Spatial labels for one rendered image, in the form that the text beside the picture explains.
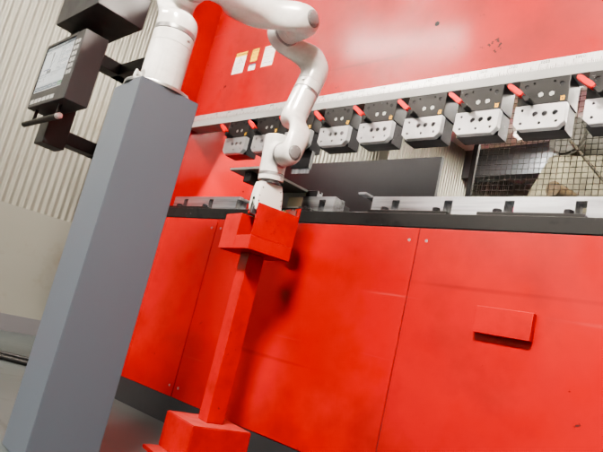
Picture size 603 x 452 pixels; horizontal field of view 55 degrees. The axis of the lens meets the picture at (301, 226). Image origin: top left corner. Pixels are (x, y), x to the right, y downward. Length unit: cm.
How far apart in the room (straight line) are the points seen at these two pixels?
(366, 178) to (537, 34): 116
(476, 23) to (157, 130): 114
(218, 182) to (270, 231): 138
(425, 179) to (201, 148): 120
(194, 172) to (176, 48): 144
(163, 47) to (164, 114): 20
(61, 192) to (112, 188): 337
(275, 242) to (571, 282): 86
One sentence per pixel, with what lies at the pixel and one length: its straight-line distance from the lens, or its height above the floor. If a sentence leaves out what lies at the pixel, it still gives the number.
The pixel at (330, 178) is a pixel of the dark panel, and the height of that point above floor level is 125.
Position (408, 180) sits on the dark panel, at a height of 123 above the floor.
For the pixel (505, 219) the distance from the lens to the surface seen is 166.
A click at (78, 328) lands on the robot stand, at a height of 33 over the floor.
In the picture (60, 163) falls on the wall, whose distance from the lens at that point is 494.
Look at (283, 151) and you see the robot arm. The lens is 184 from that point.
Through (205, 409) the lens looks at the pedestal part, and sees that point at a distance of 192.
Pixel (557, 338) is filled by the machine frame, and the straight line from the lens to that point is 154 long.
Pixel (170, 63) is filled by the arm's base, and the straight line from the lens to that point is 173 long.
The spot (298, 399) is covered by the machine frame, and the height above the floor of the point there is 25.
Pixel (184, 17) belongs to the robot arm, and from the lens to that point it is 179.
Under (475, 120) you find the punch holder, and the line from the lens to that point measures 196.
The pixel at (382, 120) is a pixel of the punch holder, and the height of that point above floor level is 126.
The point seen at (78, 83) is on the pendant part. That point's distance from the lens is 298.
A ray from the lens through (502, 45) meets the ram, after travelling 206.
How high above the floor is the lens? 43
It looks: 11 degrees up
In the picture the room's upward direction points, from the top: 13 degrees clockwise
